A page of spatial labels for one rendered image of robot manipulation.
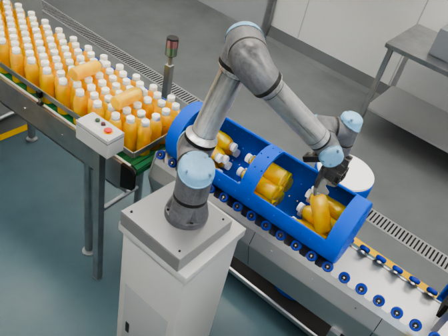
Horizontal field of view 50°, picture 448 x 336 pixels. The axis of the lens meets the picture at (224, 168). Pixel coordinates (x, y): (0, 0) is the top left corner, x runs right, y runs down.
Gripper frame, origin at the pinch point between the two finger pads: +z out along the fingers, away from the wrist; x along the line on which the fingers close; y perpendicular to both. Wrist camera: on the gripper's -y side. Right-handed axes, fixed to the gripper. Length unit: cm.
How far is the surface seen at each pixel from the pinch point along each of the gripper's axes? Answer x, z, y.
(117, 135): -23, 13, -84
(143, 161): -9, 33, -80
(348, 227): -4.5, 4.3, 17.3
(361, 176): 49, 20, 5
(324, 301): -7.9, 42.3, 22.3
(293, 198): 15.0, 23.7, -11.9
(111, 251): -5, 122, -103
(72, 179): 19, 122, -167
